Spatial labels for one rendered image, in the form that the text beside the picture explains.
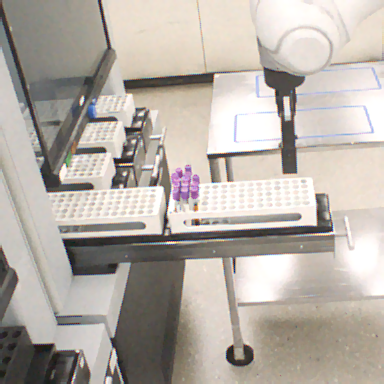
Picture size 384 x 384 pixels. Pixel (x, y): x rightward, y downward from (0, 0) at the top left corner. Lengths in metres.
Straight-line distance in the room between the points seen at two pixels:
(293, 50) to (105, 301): 0.68
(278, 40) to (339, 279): 1.17
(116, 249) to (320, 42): 0.66
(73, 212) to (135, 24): 2.37
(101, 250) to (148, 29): 2.41
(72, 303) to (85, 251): 0.11
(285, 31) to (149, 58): 2.84
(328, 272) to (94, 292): 0.86
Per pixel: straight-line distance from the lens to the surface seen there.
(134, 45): 3.65
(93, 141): 1.56
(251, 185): 1.31
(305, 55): 0.86
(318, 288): 1.89
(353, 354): 2.09
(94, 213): 1.30
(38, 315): 1.18
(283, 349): 2.10
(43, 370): 1.09
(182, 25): 3.57
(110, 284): 1.32
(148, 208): 1.28
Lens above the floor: 1.62
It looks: 33 degrees down
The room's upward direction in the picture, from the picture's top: 7 degrees counter-clockwise
